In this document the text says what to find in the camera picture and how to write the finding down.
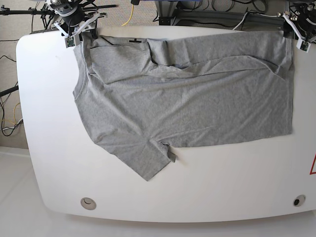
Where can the grey T-shirt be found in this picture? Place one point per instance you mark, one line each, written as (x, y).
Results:
(138, 97)

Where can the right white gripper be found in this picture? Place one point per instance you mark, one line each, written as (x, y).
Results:
(73, 35)

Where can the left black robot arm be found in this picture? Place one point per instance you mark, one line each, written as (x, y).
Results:
(300, 23)

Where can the right table grommet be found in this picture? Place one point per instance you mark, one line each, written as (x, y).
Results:
(299, 200)

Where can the table grommet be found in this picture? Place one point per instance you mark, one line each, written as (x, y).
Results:
(88, 203)
(299, 200)

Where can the black tripod stand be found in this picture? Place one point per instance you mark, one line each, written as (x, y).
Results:
(41, 8)

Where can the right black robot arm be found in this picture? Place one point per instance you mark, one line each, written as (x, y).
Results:
(78, 16)

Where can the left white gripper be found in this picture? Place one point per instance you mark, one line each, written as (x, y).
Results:
(290, 30)

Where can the left table grommet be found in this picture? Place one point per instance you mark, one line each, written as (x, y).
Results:
(88, 203)

